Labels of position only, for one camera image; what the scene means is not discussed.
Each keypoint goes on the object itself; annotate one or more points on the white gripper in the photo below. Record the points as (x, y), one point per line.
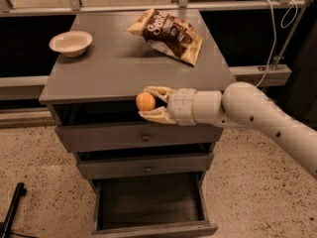
(180, 105)

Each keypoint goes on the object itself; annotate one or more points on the orange fruit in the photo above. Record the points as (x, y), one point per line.
(145, 102)

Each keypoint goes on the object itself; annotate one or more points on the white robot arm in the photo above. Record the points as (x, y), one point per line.
(240, 105)

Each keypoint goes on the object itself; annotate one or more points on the grey top drawer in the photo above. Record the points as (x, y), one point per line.
(129, 135)

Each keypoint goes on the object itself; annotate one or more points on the grey middle drawer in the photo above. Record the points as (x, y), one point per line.
(145, 166)

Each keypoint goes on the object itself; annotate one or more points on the grey wooden drawer cabinet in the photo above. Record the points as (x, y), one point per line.
(101, 85)

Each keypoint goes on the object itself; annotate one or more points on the grey open bottom drawer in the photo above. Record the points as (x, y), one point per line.
(160, 206)

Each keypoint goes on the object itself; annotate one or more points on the brown chip bag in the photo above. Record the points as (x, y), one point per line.
(168, 35)

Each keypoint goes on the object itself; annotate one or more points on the white bowl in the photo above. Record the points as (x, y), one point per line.
(71, 44)

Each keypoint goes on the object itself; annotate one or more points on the dark cabinet at right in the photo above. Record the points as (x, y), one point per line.
(302, 96)

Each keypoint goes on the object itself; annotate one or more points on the black pole on floor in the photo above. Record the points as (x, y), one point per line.
(7, 224)

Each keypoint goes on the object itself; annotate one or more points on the grey metal railing frame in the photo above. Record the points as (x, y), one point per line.
(66, 4)

